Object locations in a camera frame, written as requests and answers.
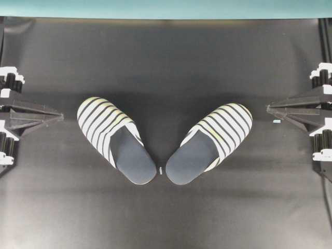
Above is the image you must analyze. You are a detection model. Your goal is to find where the striped slipper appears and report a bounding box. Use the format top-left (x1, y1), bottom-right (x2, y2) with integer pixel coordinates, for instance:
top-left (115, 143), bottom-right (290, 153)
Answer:
top-left (165, 103), bottom-right (253, 185)
top-left (77, 96), bottom-right (157, 185)

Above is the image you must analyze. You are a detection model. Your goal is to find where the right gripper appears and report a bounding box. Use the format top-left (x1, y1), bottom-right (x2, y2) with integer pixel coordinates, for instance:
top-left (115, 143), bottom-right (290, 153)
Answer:
top-left (267, 62), bottom-right (331, 174)

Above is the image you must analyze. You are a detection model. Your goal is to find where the left striped slipper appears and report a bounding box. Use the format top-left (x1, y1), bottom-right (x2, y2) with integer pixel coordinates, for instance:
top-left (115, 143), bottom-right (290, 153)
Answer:
top-left (77, 96), bottom-right (157, 185)

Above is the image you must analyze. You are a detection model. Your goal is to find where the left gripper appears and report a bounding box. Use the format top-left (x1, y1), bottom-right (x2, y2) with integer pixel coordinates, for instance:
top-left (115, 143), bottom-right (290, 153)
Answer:
top-left (1, 66), bottom-right (64, 176)

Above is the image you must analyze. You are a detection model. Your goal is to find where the black cable right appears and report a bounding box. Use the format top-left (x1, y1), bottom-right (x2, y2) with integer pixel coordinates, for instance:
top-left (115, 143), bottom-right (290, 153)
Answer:
top-left (317, 168), bottom-right (332, 200)

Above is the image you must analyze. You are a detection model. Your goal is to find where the right striped slipper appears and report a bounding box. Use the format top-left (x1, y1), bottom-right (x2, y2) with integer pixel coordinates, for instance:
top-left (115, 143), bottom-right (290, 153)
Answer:
top-left (165, 103), bottom-right (253, 185)

